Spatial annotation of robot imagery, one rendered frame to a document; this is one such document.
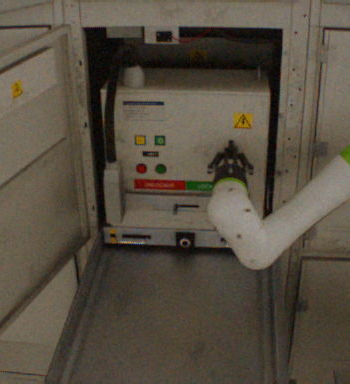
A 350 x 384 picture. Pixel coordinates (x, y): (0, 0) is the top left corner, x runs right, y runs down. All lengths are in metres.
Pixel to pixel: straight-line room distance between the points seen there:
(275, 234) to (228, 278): 0.43
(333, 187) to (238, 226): 0.26
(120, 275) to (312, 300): 0.70
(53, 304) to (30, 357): 0.33
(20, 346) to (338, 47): 1.65
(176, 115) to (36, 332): 1.08
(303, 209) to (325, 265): 0.61
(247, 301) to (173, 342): 0.28
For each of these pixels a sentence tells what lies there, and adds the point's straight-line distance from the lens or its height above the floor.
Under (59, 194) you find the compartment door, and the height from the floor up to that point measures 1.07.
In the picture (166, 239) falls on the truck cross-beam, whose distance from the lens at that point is 2.01.
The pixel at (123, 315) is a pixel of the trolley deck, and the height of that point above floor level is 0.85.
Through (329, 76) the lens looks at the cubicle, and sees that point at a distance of 1.81.
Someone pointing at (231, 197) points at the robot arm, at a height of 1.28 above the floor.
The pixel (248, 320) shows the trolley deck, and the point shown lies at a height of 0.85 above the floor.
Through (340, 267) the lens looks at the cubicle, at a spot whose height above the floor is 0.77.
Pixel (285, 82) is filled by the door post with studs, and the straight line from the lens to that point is 1.83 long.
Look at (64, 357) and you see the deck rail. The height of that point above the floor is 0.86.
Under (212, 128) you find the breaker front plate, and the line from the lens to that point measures 1.82.
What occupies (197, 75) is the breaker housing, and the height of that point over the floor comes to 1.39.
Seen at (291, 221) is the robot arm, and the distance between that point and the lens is 1.53.
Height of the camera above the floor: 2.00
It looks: 32 degrees down
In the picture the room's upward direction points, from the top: 2 degrees counter-clockwise
